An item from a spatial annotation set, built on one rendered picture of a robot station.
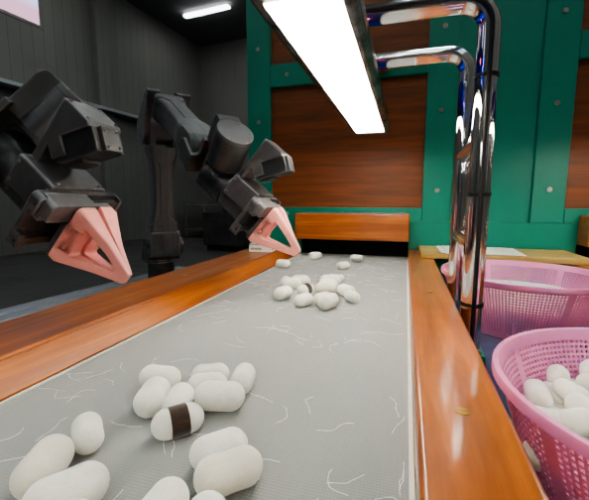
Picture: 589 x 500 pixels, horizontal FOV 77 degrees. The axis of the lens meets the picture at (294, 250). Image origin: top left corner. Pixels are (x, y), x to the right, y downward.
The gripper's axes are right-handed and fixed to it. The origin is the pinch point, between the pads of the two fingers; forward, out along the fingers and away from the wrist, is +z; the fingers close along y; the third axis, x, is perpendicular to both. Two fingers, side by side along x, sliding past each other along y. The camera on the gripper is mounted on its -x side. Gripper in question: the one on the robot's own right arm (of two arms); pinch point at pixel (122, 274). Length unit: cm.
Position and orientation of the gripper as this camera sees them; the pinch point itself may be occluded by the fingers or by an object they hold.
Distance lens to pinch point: 42.2
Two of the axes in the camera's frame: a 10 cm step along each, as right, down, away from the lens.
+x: -6.4, 7.2, 2.7
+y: 2.8, -1.2, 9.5
